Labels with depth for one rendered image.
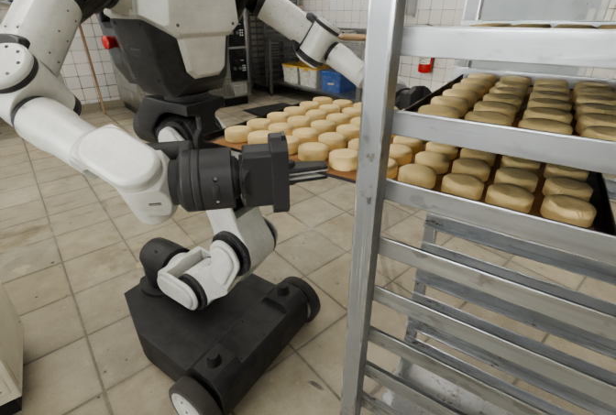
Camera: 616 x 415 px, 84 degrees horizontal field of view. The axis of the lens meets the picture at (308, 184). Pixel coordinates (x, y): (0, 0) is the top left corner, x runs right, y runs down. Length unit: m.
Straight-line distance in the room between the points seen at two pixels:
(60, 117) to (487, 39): 0.54
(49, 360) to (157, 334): 0.48
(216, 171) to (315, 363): 1.08
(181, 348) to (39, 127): 0.92
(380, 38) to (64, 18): 0.55
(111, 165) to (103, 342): 1.28
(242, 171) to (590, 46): 0.39
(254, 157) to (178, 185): 0.11
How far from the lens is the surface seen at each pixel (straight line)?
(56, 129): 0.59
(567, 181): 0.55
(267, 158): 0.48
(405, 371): 1.28
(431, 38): 0.41
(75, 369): 1.66
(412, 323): 1.18
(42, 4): 0.76
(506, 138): 0.41
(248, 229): 1.00
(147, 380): 1.52
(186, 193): 0.48
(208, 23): 0.91
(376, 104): 0.40
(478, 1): 0.82
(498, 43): 0.39
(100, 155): 0.50
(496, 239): 0.94
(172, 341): 1.37
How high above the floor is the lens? 1.17
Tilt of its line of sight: 26 degrees down
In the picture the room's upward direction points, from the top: straight up
